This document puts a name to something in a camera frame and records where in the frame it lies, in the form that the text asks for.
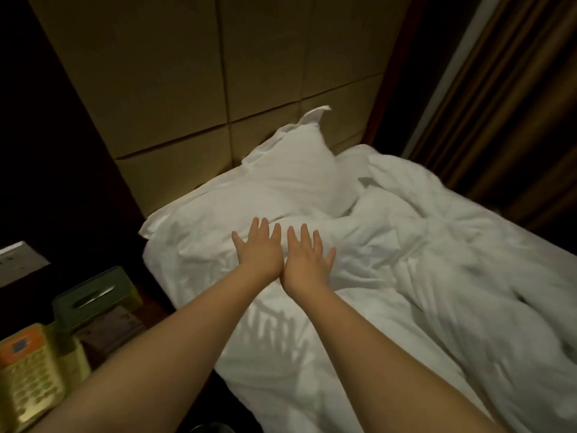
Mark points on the person's right forearm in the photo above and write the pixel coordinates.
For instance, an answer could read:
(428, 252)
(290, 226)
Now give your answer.
(397, 374)

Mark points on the white wall switch panel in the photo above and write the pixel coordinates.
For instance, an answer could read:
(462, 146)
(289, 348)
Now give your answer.
(20, 262)

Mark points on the beige telephone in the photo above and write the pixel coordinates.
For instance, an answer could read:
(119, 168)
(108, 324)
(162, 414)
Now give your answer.
(32, 374)

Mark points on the person's left hand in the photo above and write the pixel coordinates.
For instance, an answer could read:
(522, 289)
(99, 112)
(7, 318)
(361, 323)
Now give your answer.
(261, 252)

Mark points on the white duvet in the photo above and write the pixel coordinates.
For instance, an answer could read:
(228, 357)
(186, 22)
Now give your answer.
(478, 275)

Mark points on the white pillow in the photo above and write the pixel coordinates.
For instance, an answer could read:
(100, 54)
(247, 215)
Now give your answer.
(288, 176)

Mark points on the dark tissue box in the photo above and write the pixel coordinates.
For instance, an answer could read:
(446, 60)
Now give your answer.
(95, 297)

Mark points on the person's left forearm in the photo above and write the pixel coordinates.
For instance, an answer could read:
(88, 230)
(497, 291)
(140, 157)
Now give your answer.
(162, 365)

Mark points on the white bed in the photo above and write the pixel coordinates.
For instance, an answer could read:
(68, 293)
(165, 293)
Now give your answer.
(297, 374)

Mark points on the person's right hand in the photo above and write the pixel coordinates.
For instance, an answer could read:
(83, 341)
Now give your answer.
(306, 266)

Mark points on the brown curtain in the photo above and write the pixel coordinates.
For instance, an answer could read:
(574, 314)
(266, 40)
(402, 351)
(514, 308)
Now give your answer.
(514, 112)

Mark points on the tan padded headboard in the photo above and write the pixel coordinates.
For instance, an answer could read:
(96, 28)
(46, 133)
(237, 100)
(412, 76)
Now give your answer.
(225, 67)

